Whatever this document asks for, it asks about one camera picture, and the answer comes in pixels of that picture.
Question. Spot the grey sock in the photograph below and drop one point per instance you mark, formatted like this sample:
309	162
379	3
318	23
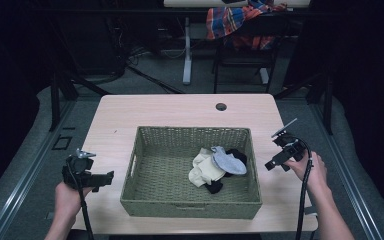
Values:
228	161

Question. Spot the black chair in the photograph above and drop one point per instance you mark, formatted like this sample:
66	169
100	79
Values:
246	56

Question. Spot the green woven basket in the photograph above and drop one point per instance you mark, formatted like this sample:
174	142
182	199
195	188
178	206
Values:
161	180

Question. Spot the metal floor rail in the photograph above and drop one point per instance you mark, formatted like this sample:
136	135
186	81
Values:
346	173
26	176

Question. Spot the cream sock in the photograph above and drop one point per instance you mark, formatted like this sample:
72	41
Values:
206	170

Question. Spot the person's right hand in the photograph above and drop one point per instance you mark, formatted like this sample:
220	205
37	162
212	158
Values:
313	171

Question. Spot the black sock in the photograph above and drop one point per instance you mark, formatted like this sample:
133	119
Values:
214	187

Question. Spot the white desk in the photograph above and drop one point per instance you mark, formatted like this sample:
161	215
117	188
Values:
193	3

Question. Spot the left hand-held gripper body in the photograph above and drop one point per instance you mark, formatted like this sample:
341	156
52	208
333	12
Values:
80	166

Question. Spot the person's left hand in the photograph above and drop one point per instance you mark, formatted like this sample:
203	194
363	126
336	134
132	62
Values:
67	200

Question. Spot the plaid cloth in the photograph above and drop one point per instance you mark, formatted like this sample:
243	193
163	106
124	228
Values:
228	18

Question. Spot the black metal stand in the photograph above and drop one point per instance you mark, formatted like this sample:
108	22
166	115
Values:
328	106
56	100

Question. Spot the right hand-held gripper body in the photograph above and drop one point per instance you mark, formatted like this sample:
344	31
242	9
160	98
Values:
291	146

